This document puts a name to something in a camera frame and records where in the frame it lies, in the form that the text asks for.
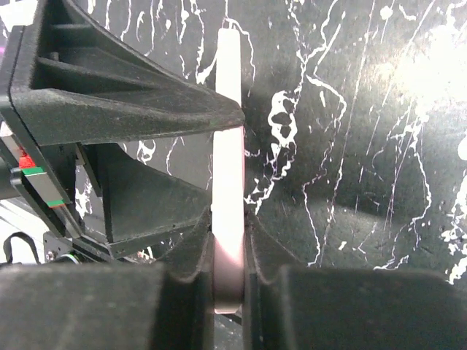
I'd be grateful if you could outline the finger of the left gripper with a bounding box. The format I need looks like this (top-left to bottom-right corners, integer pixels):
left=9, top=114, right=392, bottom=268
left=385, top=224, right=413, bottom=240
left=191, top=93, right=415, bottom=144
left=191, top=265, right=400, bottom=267
left=96, top=145, right=211, bottom=255
left=7, top=1, right=244, bottom=146

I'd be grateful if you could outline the pink phone case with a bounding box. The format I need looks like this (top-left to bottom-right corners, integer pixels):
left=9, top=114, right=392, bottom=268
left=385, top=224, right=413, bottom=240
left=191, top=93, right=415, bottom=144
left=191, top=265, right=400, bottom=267
left=211, top=28, right=244, bottom=314

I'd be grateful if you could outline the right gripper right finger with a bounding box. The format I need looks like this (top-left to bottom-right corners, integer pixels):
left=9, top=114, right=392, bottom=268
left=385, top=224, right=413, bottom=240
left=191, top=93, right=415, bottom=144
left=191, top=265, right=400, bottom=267
left=244, top=213, right=466, bottom=349

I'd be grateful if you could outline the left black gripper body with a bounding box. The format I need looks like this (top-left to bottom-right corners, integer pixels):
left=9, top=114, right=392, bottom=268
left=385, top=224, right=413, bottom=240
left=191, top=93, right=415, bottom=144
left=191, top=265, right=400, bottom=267
left=1, top=22, right=109, bottom=262

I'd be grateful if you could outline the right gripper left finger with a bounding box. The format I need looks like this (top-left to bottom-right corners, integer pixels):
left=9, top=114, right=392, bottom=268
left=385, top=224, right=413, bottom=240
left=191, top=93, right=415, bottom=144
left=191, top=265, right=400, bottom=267
left=1, top=211, right=214, bottom=349

